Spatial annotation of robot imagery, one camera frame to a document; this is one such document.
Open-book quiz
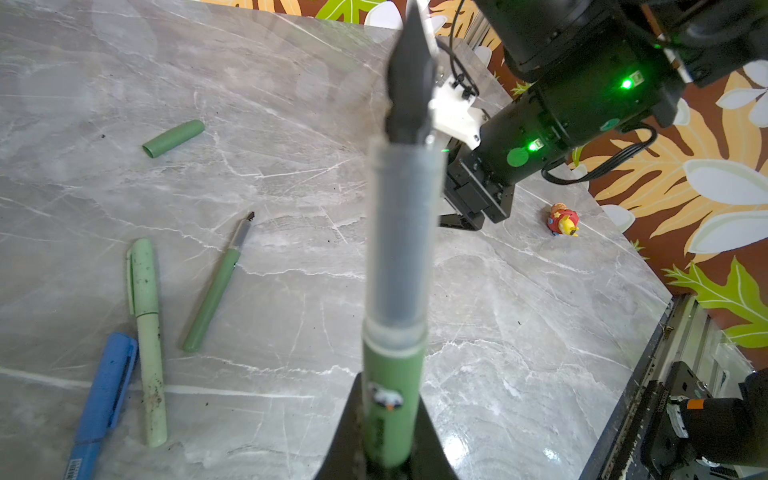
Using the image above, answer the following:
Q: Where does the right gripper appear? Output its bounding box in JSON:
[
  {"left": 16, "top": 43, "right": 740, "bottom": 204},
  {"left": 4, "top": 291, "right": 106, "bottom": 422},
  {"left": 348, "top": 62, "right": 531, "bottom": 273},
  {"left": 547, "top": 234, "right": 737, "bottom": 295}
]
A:
[{"left": 440, "top": 146, "right": 514, "bottom": 231}]

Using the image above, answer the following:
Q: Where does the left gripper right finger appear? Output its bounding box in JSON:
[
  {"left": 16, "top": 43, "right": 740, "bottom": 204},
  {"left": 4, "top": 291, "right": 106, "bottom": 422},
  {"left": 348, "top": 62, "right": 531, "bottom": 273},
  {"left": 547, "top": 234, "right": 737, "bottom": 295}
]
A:
[{"left": 410, "top": 398, "right": 459, "bottom": 480}]

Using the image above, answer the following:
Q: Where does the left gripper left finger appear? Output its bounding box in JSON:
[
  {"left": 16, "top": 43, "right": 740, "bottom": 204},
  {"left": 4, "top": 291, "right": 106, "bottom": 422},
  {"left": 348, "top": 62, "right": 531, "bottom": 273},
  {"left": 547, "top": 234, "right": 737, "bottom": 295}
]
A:
[{"left": 314, "top": 373, "right": 366, "bottom": 480}]

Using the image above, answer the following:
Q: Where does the green pen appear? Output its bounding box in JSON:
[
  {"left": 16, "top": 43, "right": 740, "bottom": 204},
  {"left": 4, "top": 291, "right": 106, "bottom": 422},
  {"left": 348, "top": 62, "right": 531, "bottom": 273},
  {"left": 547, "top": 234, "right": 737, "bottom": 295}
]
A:
[
  {"left": 182, "top": 211, "right": 255, "bottom": 353},
  {"left": 362, "top": 1, "right": 446, "bottom": 469},
  {"left": 126, "top": 238, "right": 168, "bottom": 448}
]

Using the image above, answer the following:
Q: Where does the blue pen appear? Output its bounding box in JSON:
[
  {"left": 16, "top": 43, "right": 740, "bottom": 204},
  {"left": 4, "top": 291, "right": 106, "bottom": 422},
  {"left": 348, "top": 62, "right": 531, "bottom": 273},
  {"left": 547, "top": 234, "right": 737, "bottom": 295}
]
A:
[{"left": 63, "top": 332, "right": 138, "bottom": 480}]

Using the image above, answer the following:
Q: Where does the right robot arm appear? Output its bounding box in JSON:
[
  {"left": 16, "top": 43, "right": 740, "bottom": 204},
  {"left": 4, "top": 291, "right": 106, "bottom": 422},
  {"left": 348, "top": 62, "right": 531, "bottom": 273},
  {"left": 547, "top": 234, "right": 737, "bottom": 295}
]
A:
[{"left": 440, "top": 1, "right": 767, "bottom": 231}]

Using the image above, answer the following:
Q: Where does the small red yellow toy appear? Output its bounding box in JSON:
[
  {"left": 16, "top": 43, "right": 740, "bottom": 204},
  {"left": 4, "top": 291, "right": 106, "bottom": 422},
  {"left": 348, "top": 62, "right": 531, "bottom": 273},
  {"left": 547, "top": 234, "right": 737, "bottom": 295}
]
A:
[{"left": 546, "top": 203, "right": 579, "bottom": 237}]

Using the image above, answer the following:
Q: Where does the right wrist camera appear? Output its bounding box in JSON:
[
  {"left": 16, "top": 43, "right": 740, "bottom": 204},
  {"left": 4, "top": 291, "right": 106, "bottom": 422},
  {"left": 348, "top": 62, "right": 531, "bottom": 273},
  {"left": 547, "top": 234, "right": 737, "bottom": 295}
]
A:
[{"left": 411, "top": 1, "right": 488, "bottom": 150}]

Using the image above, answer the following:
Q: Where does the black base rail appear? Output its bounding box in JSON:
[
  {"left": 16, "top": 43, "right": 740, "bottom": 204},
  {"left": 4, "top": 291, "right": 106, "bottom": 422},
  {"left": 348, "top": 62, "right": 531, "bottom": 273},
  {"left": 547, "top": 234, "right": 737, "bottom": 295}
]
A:
[{"left": 578, "top": 294, "right": 690, "bottom": 480}]

